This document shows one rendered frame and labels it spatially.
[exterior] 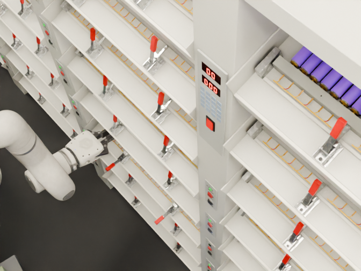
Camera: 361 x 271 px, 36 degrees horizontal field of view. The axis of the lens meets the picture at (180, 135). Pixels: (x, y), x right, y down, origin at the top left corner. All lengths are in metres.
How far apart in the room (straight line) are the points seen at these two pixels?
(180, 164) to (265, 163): 0.48
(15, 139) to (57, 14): 0.36
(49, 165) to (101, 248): 0.78
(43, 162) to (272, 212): 0.78
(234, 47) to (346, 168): 0.25
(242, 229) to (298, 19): 0.85
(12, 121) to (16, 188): 1.13
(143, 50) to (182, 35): 0.25
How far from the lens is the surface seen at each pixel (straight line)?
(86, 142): 1.93
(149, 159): 1.77
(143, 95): 1.41
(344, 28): 0.69
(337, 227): 1.05
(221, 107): 0.99
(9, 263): 2.22
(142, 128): 1.59
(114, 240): 2.45
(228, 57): 0.87
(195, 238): 1.88
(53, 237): 2.51
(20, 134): 1.57
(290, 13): 0.70
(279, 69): 0.91
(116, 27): 1.29
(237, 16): 0.78
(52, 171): 1.76
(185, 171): 1.52
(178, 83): 1.18
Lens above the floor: 2.29
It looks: 60 degrees down
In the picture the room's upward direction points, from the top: 5 degrees counter-clockwise
